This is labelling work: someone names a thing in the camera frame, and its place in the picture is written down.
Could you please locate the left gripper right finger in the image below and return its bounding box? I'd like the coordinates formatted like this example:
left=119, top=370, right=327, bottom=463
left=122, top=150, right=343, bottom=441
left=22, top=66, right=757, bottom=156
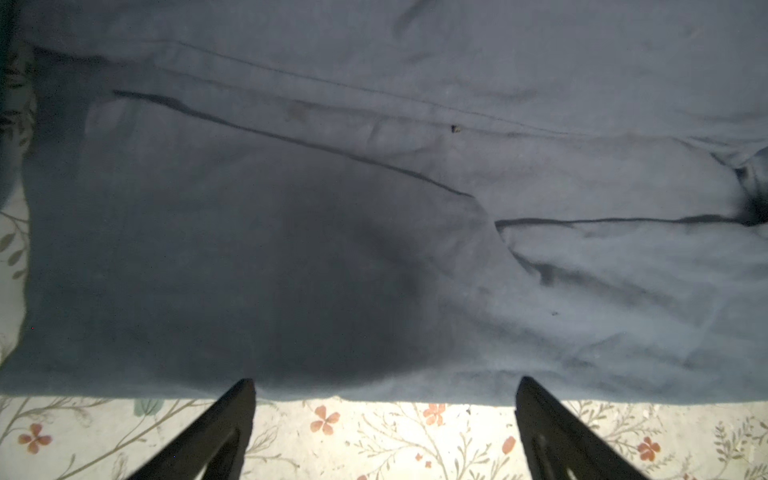
left=516, top=376, right=646, bottom=480

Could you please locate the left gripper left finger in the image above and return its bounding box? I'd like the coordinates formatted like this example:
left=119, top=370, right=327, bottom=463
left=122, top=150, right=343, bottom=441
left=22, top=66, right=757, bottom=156
left=131, top=379, right=256, bottom=479

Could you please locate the grey-blue t-shirt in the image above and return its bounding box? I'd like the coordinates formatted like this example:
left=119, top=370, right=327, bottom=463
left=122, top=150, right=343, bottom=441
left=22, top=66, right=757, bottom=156
left=1, top=1, right=767, bottom=406

